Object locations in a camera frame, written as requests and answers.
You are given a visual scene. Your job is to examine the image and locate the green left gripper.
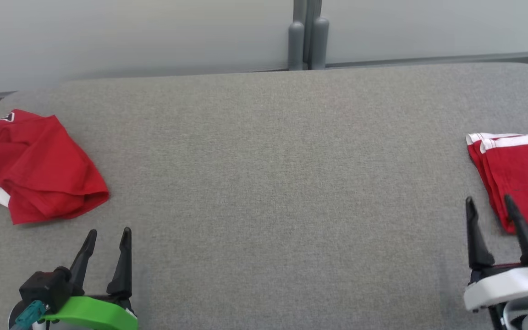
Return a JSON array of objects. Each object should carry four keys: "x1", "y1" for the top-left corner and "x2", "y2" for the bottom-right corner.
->
[{"x1": 42, "y1": 226, "x2": 139, "y2": 330}]

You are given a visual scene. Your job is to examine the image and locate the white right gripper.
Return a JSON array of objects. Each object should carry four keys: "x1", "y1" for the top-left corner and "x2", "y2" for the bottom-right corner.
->
[{"x1": 463, "y1": 194, "x2": 528, "y2": 313}]

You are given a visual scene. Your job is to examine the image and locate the red shorts with white stripes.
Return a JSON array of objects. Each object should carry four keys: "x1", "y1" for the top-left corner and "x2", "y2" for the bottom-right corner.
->
[{"x1": 466, "y1": 128, "x2": 528, "y2": 239}]

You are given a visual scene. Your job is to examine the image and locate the red shirt with white sleeves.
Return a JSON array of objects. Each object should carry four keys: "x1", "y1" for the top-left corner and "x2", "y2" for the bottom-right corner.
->
[{"x1": 0, "y1": 109, "x2": 110, "y2": 226}]

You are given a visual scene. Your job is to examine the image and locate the grey fabric sofa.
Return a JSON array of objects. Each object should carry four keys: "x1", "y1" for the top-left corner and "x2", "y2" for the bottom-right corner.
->
[{"x1": 0, "y1": 62, "x2": 528, "y2": 330}]

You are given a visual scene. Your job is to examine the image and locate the teal left camera connector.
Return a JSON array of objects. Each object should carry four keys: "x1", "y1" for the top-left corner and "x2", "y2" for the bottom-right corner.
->
[{"x1": 9, "y1": 300, "x2": 47, "y2": 330}]

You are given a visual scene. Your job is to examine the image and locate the grey rounded partition post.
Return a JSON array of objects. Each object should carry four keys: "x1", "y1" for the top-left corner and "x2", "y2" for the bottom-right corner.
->
[
  {"x1": 311, "y1": 17, "x2": 330, "y2": 70},
  {"x1": 288, "y1": 21, "x2": 305, "y2": 71}
]

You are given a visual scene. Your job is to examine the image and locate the grey vertical partition frame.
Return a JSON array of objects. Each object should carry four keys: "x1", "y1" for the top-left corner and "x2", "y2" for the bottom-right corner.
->
[{"x1": 293, "y1": 0, "x2": 322, "y2": 66}]

